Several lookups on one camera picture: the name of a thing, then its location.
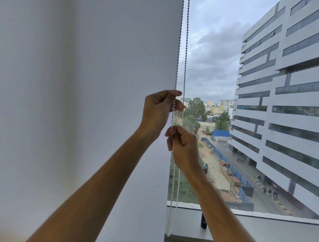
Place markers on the cluster of distant buildings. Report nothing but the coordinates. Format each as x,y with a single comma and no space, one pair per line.
216,106

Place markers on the white roller blind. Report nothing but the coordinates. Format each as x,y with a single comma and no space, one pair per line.
74,74

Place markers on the tall green tree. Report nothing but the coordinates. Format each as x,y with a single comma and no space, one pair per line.
196,108

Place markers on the white window frame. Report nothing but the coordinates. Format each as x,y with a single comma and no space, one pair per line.
261,224

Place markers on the blue site fence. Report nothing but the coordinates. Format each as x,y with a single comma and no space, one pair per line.
234,172

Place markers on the blue roofed shed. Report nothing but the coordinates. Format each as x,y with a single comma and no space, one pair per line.
221,134

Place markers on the person's right hand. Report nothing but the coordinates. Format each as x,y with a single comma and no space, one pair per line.
187,152

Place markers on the person's left forearm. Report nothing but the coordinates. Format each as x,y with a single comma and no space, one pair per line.
99,189

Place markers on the small green tree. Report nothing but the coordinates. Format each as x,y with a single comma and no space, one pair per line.
222,122

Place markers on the person's left thumb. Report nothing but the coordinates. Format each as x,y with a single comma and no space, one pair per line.
180,106

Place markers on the person's left hand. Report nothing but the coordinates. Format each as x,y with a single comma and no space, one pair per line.
157,112

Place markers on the person's right forearm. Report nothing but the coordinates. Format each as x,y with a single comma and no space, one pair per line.
214,207

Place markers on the large white office building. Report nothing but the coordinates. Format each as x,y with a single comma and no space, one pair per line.
279,99

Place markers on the person's right thumb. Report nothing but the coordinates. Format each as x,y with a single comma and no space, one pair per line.
175,130

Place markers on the black bottle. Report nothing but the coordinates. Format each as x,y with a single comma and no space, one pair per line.
203,221

